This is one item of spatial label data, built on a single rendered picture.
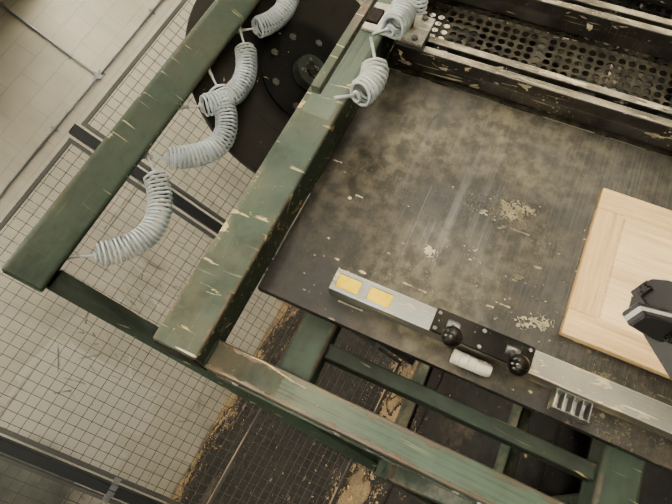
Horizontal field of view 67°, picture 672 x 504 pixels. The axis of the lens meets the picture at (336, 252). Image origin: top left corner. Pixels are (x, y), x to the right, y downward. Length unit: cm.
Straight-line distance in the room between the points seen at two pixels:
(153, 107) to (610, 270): 118
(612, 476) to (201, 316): 83
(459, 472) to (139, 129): 110
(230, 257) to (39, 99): 474
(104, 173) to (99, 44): 453
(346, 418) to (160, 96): 97
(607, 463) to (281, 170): 87
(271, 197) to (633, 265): 78
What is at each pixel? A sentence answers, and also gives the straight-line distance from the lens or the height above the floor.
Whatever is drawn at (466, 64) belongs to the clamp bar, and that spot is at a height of 163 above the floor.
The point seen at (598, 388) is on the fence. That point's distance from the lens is 109.
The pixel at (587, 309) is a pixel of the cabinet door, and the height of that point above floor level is 125.
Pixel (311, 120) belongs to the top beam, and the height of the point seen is 186.
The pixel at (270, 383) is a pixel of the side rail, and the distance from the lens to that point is 100.
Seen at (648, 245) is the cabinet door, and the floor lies 118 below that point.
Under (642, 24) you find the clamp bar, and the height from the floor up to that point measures 134.
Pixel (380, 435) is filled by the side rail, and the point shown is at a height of 150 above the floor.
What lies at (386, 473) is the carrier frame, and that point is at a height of 79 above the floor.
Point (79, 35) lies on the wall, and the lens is 590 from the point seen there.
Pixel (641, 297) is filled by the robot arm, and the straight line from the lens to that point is 67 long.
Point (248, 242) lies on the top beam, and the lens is 105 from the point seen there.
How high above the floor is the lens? 209
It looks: 22 degrees down
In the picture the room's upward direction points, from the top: 53 degrees counter-clockwise
